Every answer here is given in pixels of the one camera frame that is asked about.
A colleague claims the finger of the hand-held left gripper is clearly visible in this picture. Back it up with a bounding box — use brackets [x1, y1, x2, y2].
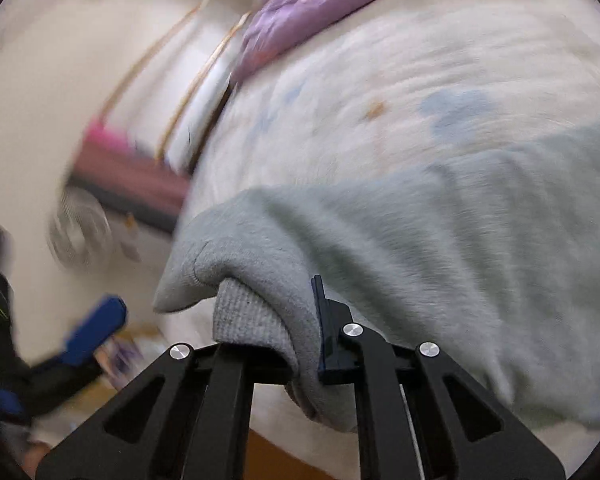
[27, 296, 128, 403]
[0, 386, 31, 423]

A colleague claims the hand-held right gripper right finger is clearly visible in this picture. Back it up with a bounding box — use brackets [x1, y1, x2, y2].
[311, 274, 567, 480]

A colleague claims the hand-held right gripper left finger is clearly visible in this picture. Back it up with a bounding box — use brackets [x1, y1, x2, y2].
[35, 342, 255, 480]

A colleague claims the grey zip hoodie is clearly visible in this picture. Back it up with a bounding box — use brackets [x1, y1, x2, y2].
[152, 117, 600, 433]

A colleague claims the white standing fan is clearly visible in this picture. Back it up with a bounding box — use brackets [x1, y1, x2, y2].
[47, 190, 113, 268]

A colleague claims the grey pink striped towel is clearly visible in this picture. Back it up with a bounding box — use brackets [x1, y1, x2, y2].
[62, 140, 191, 233]

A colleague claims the wooden bed with floral sheet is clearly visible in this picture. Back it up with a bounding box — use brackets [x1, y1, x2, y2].
[177, 0, 600, 476]

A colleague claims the purple floral quilt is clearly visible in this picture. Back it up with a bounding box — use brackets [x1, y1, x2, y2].
[230, 0, 571, 91]

